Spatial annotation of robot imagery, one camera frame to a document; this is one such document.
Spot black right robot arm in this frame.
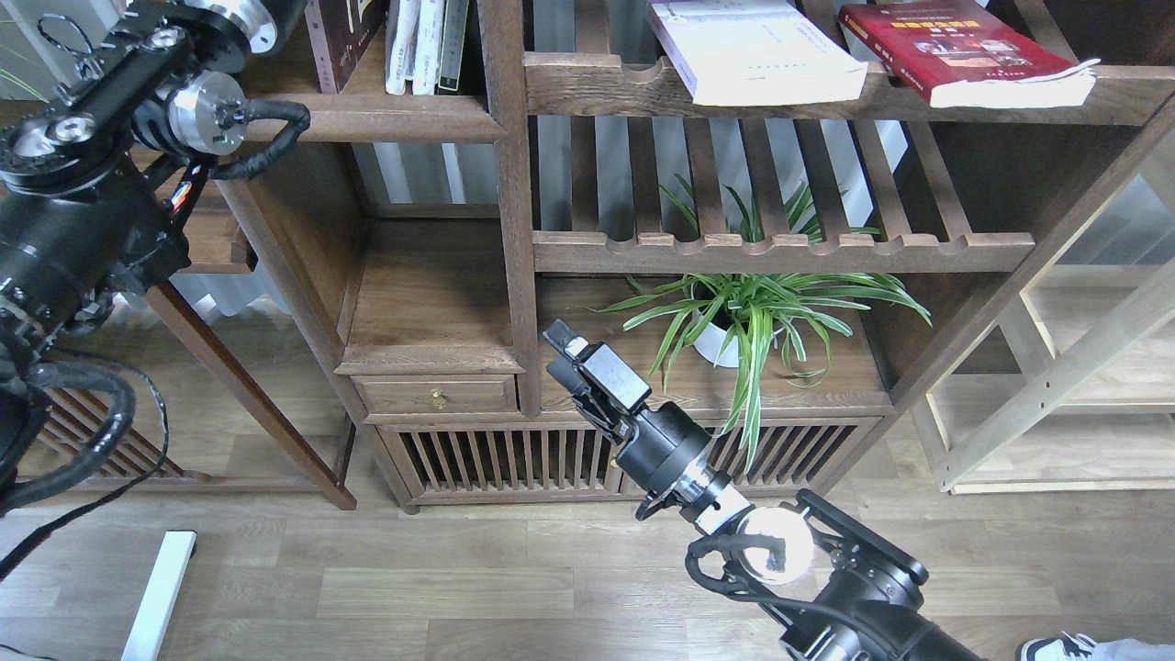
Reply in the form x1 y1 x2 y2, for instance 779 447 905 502
544 319 975 660

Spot white upright book left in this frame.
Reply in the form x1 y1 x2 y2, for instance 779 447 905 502
385 0 422 95

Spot potted spider plant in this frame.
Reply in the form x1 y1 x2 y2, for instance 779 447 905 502
597 174 934 474

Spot grey trouser leg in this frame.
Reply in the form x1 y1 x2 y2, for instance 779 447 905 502
1092 638 1175 661

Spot dark wooden side shelf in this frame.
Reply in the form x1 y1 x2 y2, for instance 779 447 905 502
142 146 357 510

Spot white paperback book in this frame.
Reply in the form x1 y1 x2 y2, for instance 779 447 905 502
647 1 867 107

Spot dark wooden bookshelf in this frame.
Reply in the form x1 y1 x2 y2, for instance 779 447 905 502
219 1 1171 510

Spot green plant leaves left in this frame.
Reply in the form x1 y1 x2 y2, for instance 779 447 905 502
1 16 51 102

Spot white upright book middle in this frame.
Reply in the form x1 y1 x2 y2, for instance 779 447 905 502
411 0 447 95

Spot person's shoe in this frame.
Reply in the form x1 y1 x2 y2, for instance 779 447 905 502
1018 632 1097 661

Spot light wooden shelf frame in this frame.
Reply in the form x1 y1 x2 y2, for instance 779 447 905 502
909 147 1175 497

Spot dark green upright book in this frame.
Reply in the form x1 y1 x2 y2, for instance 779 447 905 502
435 0 470 94

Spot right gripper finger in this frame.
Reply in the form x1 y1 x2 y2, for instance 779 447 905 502
542 319 593 364

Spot white upright book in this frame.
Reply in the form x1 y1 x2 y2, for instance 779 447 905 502
385 0 422 95
411 0 447 95

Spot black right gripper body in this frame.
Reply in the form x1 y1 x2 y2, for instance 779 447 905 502
560 342 712 510

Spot red paperback book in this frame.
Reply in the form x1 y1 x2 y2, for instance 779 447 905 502
838 1 1097 109

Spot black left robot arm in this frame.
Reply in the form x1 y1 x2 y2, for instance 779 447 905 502
1 1 311 513

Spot maroon book white characters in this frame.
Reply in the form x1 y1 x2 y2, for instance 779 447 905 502
306 1 387 94

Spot slatted wooden rack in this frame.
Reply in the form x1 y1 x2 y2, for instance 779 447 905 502
0 317 212 510

